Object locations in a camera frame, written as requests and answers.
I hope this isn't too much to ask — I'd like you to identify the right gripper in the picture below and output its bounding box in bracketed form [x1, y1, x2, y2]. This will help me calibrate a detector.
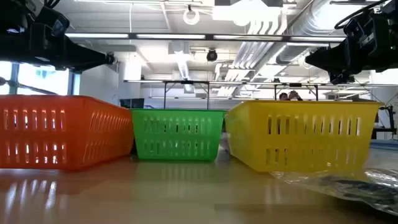
[305, 36, 398, 74]

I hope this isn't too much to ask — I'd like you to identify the blue mat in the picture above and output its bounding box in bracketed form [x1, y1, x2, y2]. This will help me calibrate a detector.
[369, 139, 398, 151]

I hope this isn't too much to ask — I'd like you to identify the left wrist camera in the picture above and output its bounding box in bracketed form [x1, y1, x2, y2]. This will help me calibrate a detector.
[32, 5, 71, 37]

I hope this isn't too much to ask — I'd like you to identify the white ceiling ring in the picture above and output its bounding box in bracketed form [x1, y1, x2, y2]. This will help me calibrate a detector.
[182, 8, 201, 26]

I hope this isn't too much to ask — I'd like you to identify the silver ventilation duct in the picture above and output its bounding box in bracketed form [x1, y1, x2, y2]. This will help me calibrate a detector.
[276, 0, 346, 65]

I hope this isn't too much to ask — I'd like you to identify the bright window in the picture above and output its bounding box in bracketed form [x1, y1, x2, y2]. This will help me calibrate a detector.
[0, 60, 75, 96]

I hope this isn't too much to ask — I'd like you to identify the yellow plastic basket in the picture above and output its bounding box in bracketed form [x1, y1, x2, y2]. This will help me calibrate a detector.
[224, 99, 384, 174]

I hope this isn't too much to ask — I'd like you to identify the green plastic basket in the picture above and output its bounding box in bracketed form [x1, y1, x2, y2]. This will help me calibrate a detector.
[130, 108, 227, 162]

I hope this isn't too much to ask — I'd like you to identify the ceiling light rail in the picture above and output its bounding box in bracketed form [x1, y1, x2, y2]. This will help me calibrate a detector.
[65, 32, 346, 44]

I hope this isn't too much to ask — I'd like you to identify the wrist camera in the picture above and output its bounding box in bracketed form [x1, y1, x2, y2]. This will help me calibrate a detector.
[32, 5, 71, 37]
[343, 15, 374, 42]

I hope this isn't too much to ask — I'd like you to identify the black coil in clear bag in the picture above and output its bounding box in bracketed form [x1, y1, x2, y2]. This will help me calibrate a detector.
[269, 167, 398, 217]

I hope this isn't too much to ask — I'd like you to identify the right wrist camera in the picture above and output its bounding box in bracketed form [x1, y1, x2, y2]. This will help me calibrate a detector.
[343, 15, 374, 42]

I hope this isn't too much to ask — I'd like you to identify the black equipment stand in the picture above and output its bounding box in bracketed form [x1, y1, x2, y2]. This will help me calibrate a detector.
[371, 105, 398, 140]

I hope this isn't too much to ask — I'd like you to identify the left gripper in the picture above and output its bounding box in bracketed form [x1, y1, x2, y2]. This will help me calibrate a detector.
[0, 30, 109, 75]

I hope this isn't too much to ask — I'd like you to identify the orange plastic basket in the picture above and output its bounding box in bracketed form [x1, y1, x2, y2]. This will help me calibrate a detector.
[0, 94, 135, 171]

